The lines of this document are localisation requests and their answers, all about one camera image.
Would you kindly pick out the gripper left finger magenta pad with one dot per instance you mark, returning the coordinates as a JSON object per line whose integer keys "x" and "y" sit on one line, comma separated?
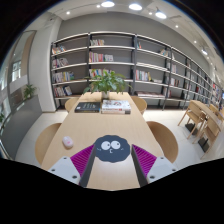
{"x": 76, "y": 168}

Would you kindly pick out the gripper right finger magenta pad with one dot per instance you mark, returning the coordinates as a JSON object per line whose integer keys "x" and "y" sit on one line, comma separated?
{"x": 150, "y": 168}

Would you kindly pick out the white pink computer mouse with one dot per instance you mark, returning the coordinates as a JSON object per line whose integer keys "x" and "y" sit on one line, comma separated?
{"x": 67, "y": 142}

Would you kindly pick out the dark cartoon face mouse pad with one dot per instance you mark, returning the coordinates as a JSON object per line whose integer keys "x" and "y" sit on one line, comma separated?
{"x": 112, "y": 148}

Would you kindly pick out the wooden chair near right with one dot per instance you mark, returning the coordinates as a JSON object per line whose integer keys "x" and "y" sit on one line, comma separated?
{"x": 166, "y": 140}

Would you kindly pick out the long wooden table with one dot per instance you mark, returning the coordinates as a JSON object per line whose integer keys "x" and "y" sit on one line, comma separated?
{"x": 85, "y": 128}

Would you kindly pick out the wooden chair near left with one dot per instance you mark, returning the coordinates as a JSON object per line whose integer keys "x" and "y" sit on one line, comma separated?
{"x": 44, "y": 140}

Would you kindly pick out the black book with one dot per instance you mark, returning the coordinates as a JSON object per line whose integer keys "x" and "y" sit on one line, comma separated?
{"x": 87, "y": 107}

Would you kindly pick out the wooden chair far left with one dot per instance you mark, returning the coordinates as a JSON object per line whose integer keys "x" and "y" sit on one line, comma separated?
{"x": 70, "y": 103}

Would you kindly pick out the wooden chair far right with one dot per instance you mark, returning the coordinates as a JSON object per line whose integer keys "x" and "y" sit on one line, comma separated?
{"x": 138, "y": 105}

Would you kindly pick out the stack of white books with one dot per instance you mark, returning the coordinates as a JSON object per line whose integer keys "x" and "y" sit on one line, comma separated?
{"x": 116, "y": 106}

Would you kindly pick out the wooden chair at right table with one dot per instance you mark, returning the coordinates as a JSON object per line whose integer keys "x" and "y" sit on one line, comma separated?
{"x": 195, "y": 113}

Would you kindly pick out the wooden table at right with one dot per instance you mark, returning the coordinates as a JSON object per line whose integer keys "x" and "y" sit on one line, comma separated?
{"x": 208, "y": 112}

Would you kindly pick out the green potted plant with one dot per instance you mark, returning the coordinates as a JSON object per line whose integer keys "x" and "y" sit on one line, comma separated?
{"x": 106, "y": 83}

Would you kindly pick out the small plant at left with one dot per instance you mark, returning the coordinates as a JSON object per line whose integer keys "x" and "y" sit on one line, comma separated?
{"x": 29, "y": 91}

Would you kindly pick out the large grey bookshelf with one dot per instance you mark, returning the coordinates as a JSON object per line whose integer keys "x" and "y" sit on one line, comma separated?
{"x": 155, "y": 71}

